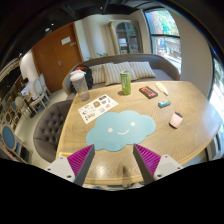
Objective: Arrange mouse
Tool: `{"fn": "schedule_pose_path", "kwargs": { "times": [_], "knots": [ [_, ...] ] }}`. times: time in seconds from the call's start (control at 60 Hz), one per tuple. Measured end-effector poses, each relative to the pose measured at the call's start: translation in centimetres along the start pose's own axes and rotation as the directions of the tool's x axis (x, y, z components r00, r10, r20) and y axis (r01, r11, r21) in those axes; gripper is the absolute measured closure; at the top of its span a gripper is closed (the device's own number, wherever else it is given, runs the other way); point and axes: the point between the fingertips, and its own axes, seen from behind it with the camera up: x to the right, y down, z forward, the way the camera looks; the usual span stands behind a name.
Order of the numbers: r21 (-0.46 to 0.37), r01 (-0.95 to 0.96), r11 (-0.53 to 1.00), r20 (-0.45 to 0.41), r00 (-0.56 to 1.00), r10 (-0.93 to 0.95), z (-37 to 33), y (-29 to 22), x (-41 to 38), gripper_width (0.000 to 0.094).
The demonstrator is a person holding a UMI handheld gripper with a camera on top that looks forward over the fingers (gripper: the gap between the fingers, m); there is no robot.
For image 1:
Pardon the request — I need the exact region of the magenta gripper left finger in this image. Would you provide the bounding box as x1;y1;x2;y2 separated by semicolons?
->
67;145;95;186

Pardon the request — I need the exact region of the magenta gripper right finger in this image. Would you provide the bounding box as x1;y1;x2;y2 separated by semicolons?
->
133;144;161;185

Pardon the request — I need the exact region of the blue cloud-shaped mouse pad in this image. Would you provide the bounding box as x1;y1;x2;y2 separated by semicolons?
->
86;110;156;152

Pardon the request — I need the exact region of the grey tufted chair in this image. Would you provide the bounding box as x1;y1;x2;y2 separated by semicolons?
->
33;100;72;162

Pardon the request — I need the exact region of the pink and black cup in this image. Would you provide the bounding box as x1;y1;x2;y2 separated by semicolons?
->
169;112;183;128

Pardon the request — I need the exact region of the sticker sheet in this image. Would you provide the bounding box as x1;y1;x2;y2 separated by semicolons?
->
78;94;118;124

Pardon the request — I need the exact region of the small teal box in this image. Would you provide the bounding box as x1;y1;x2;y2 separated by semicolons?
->
158;100;171;108

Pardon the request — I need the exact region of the blue round-back chair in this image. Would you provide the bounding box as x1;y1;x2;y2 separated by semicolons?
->
2;125;21;156

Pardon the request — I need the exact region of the white chair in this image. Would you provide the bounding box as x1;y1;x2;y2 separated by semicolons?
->
30;78;49;110

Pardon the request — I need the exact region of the clear plastic shaker bottle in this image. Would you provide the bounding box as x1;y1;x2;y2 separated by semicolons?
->
70;70;90;101

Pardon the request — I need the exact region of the black backpack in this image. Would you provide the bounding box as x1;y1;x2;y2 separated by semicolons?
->
70;65;93;94

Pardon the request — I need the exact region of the person in white shirt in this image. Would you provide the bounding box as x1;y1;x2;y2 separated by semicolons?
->
21;78;38;100

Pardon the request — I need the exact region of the green drink can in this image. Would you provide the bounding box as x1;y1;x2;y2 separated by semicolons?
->
120;70;131;95

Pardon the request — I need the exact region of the striped cushion right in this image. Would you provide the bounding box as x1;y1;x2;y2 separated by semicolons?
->
130;62;156;79

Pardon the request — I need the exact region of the striped cushion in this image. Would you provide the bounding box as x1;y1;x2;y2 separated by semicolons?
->
90;65;105;84
130;62;156;79
103;62;137;85

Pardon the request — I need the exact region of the striped cushion left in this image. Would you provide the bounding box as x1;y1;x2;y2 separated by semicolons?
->
90;65;105;84

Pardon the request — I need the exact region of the grey curved sofa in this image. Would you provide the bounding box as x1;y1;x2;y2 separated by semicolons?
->
72;54;180;89

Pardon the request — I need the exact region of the striped cushion middle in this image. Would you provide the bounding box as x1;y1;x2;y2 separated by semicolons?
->
103;62;137;85

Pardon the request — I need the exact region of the wooden door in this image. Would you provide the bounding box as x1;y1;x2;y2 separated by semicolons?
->
32;23;83;93

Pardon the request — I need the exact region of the large window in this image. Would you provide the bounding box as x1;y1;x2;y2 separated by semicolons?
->
144;8;182;71

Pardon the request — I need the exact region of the glass display cabinet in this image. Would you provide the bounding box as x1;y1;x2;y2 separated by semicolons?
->
108;20;142;54

